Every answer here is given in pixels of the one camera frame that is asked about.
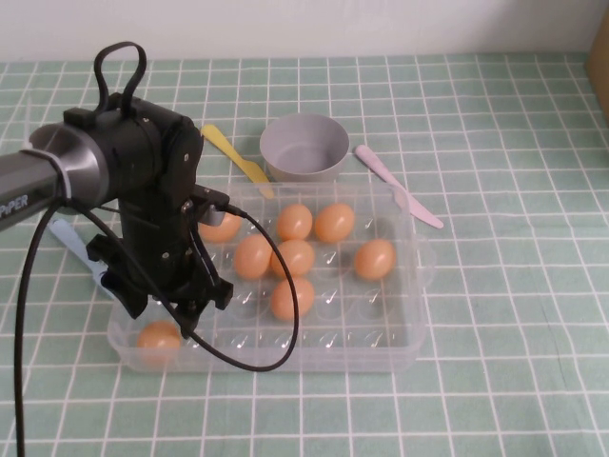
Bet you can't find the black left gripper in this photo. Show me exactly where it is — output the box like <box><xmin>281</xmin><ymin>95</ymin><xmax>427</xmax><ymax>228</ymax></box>
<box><xmin>87</xmin><ymin>178</ymin><xmax>235</xmax><ymax>339</ymax></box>

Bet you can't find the orange egg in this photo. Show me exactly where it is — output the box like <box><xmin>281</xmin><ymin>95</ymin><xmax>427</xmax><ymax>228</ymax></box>
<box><xmin>314</xmin><ymin>203</ymin><xmax>356</xmax><ymax>244</ymax></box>
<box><xmin>233</xmin><ymin>234</ymin><xmax>273</xmax><ymax>281</ymax></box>
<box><xmin>269</xmin><ymin>277</ymin><xmax>316</xmax><ymax>322</ymax></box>
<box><xmin>270</xmin><ymin>239</ymin><xmax>316</xmax><ymax>279</ymax></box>
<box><xmin>136</xmin><ymin>320</ymin><xmax>183</xmax><ymax>368</ymax></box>
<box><xmin>276</xmin><ymin>204</ymin><xmax>314</xmax><ymax>242</ymax></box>
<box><xmin>354</xmin><ymin>239</ymin><xmax>397</xmax><ymax>281</ymax></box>
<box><xmin>198</xmin><ymin>211</ymin><xmax>243</xmax><ymax>244</ymax></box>

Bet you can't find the clear plastic egg box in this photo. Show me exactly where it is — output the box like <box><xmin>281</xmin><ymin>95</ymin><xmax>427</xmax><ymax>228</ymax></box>
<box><xmin>107</xmin><ymin>183</ymin><xmax>438</xmax><ymax>375</ymax></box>

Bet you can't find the brown cardboard box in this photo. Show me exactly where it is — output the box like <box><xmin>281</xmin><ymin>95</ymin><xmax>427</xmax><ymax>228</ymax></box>
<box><xmin>585</xmin><ymin>0</ymin><xmax>609</xmax><ymax>125</ymax></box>

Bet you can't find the blue plastic fork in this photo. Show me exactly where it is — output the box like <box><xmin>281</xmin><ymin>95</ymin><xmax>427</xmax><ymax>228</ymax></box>
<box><xmin>49</xmin><ymin>219</ymin><xmax>116</xmax><ymax>300</ymax></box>

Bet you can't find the yellow plastic knife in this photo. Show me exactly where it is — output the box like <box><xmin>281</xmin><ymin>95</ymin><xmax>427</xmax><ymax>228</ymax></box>
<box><xmin>201</xmin><ymin>124</ymin><xmax>276</xmax><ymax>200</ymax></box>

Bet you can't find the grey plastic bowl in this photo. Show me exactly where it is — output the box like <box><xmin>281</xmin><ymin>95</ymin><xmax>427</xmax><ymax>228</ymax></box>
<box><xmin>259</xmin><ymin>113</ymin><xmax>351</xmax><ymax>184</ymax></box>

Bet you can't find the pink plastic knife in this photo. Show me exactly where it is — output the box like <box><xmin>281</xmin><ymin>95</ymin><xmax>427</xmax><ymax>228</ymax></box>
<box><xmin>353</xmin><ymin>145</ymin><xmax>444</xmax><ymax>230</ymax></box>

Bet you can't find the green checked tablecloth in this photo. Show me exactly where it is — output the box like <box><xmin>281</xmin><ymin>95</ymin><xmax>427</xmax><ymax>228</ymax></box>
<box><xmin>0</xmin><ymin>50</ymin><xmax>609</xmax><ymax>457</ymax></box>

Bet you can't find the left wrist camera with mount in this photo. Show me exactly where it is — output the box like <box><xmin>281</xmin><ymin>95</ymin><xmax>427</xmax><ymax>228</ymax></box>
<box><xmin>187</xmin><ymin>185</ymin><xmax>232</xmax><ymax>229</ymax></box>

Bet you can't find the long black camera cable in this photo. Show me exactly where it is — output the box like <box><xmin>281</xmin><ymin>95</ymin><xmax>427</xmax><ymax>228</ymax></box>
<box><xmin>11</xmin><ymin>194</ymin><xmax>308</xmax><ymax>457</ymax></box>

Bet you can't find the black looped wrist cable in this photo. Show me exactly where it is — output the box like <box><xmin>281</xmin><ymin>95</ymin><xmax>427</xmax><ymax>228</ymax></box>
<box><xmin>93</xmin><ymin>41</ymin><xmax>147</xmax><ymax>115</ymax></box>

